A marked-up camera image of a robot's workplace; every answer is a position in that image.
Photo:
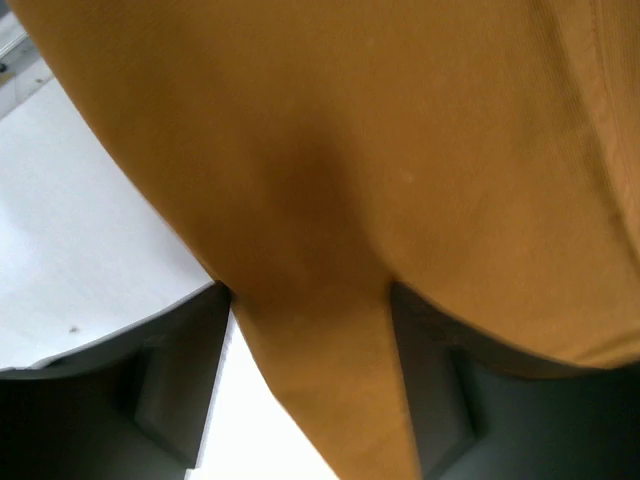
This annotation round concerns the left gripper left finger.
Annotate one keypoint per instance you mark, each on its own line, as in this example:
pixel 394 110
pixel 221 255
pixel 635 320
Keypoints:
pixel 132 406

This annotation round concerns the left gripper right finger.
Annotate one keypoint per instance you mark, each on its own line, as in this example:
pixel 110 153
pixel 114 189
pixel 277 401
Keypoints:
pixel 482 409

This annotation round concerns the brown trousers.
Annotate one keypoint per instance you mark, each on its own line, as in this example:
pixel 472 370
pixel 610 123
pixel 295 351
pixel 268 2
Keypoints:
pixel 484 154

